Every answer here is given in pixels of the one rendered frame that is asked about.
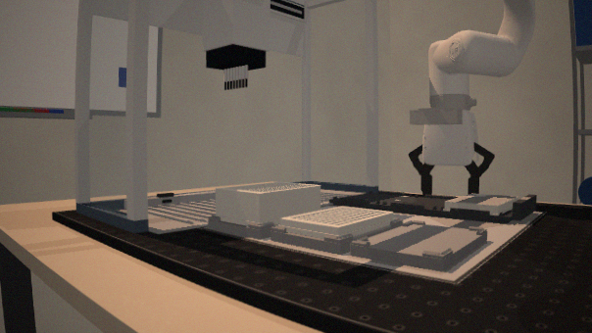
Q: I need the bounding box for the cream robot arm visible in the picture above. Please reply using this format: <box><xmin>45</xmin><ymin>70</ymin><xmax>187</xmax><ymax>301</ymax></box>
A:
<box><xmin>410</xmin><ymin>0</ymin><xmax>535</xmax><ymax>124</ymax></box>

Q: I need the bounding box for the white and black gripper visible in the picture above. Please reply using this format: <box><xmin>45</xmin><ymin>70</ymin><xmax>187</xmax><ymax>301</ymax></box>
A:
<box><xmin>409</xmin><ymin>110</ymin><xmax>495</xmax><ymax>196</ymax></box>

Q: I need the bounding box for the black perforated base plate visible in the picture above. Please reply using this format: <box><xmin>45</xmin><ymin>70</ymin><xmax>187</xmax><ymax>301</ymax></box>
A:
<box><xmin>52</xmin><ymin>203</ymin><xmax>592</xmax><ymax>333</ymax></box>

